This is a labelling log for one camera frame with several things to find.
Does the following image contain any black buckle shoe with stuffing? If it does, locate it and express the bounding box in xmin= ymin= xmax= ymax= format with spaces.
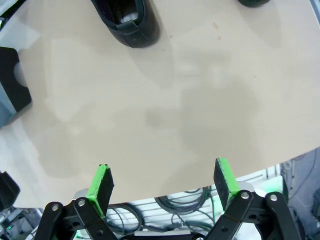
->
xmin=89 ymin=0 xmax=161 ymax=48

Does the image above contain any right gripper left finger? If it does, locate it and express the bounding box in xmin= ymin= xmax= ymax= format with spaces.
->
xmin=34 ymin=163 xmax=118 ymax=240

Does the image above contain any black slanted shoe stand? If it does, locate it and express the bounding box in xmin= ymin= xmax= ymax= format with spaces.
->
xmin=0 ymin=46 xmax=33 ymax=129

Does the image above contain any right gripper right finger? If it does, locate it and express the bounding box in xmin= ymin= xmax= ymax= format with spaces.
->
xmin=204 ymin=157 xmax=301 ymax=240

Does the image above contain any dark green cable bundle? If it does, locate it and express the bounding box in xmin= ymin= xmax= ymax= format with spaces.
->
xmin=154 ymin=187 xmax=218 ymax=228

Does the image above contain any black leather ankle shoe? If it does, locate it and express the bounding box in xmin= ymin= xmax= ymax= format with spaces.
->
xmin=0 ymin=171 xmax=21 ymax=211

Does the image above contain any white wire cable tray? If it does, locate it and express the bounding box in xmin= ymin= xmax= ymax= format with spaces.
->
xmin=107 ymin=187 xmax=226 ymax=233

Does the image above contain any black cable coil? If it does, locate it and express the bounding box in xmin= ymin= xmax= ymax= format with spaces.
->
xmin=107 ymin=203 xmax=145 ymax=233

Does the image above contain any black leather buckle shoe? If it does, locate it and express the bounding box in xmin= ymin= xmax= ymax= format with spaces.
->
xmin=236 ymin=0 xmax=271 ymax=8

